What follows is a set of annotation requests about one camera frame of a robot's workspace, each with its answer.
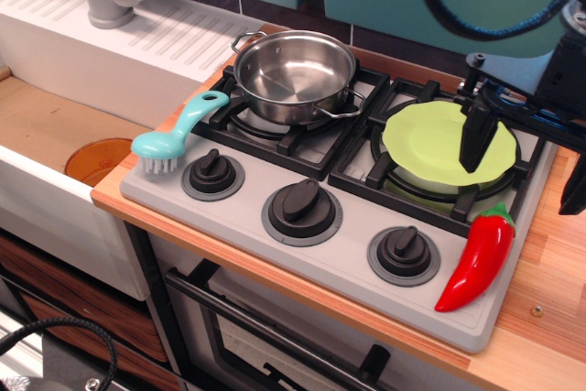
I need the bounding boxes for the black stove knob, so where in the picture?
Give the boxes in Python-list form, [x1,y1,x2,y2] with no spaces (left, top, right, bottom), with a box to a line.
[367,226,440,288]
[261,179,343,247]
[181,148,245,202]

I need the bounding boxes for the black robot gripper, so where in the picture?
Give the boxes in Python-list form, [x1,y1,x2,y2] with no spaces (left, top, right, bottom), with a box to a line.
[459,52,586,215]

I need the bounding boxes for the black burner grate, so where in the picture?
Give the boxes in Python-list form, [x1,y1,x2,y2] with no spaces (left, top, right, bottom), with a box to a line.
[328,79,556,236]
[192,66,391,180]

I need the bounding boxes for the red toy chili pepper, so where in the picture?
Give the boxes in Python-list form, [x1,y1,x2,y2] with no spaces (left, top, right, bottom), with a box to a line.
[435,202,515,312]

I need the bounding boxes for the grey toy stove top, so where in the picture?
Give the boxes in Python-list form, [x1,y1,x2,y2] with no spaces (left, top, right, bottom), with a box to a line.
[120,69,556,353]

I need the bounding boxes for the black right burner grate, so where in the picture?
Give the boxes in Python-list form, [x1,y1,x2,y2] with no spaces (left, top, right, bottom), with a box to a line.
[328,79,556,236]

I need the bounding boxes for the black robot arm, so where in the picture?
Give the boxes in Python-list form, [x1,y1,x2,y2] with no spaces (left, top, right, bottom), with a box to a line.
[460,0,585,215]

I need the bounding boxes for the black left stove knob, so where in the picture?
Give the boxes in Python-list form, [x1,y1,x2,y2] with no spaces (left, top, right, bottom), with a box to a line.
[181,148,245,202]

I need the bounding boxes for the teal dish brush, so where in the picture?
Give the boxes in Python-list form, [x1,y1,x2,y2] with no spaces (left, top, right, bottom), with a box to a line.
[131,91,230,175]

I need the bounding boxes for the white toy sink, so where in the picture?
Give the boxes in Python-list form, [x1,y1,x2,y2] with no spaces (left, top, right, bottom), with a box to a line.
[1,0,261,300]

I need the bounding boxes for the wooden drawer fronts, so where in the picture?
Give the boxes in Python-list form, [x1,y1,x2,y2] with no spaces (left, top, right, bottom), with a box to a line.
[1,231,183,390]

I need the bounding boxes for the stainless steel pot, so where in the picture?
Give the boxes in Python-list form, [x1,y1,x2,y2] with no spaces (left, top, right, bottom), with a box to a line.
[232,30,365,126]

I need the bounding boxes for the black middle stove knob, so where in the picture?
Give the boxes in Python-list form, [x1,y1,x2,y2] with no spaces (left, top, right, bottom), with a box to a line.
[261,179,343,247]

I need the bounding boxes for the black right stove knob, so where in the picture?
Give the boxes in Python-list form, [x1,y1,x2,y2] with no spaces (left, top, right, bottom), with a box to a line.
[367,226,440,288]

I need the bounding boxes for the black left burner grate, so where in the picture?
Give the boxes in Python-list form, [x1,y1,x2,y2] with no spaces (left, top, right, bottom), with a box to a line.
[192,66,391,180]

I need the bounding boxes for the oven door with black handle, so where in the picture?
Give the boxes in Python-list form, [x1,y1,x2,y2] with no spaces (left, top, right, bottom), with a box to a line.
[163,258,413,391]

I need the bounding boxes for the black braided foreground cable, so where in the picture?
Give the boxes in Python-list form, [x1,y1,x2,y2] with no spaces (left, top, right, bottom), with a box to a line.
[0,315,120,391]

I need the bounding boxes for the orange sink drain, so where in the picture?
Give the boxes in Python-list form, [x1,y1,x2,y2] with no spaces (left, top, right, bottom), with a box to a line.
[64,137,132,187]

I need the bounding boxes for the light green plastic plate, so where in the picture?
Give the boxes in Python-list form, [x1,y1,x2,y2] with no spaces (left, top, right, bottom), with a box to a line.
[382,101,517,186]

